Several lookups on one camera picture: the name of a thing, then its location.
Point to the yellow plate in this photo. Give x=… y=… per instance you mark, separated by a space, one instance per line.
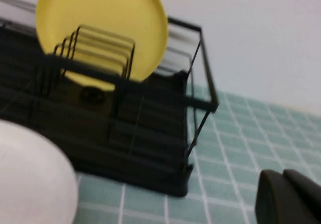
x=100 y=8

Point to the white plate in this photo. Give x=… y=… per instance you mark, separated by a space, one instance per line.
x=32 y=178

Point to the green tiled tablecloth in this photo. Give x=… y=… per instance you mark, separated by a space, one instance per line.
x=225 y=158

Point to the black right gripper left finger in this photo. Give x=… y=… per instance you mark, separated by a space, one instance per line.
x=269 y=199

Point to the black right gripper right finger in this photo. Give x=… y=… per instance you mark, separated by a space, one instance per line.
x=304 y=201

